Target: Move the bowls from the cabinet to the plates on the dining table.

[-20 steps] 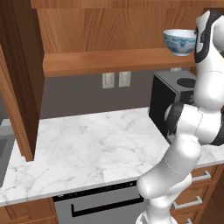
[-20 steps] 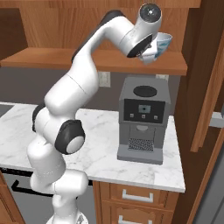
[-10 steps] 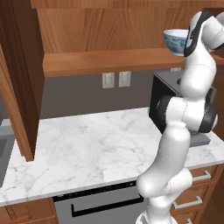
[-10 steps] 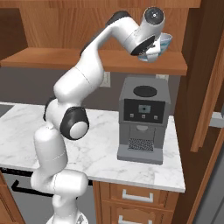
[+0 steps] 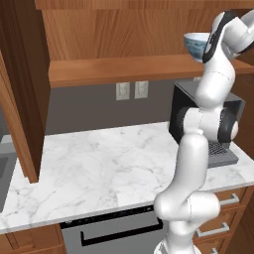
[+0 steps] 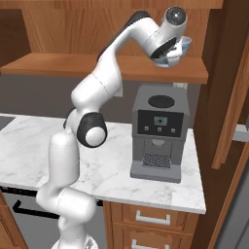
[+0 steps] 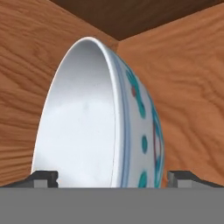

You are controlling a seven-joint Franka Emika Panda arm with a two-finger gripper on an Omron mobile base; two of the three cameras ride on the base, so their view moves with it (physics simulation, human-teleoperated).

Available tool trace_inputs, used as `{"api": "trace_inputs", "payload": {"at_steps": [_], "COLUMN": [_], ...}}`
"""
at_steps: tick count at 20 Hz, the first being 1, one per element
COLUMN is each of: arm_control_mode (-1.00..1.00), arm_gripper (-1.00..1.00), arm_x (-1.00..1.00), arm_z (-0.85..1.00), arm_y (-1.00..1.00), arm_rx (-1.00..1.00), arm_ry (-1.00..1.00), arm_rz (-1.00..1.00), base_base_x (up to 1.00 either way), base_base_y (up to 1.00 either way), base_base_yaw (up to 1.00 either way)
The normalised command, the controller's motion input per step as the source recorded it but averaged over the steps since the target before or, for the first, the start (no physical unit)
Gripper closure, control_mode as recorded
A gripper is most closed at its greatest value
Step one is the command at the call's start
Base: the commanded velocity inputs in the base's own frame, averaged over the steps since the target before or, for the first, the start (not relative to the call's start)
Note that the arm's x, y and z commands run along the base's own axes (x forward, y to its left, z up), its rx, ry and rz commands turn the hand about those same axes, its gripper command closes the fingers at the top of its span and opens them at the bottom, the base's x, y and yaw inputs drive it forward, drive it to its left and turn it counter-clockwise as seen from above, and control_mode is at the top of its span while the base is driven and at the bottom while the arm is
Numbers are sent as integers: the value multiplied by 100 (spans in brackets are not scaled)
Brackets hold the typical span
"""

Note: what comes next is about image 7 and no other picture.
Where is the white bowl with teal pattern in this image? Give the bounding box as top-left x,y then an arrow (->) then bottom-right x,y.
31,36 -> 165,189

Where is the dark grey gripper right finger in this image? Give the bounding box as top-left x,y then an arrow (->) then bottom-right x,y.
166,170 -> 221,189

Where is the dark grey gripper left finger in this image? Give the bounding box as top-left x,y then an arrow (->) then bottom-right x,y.
4,170 -> 60,189

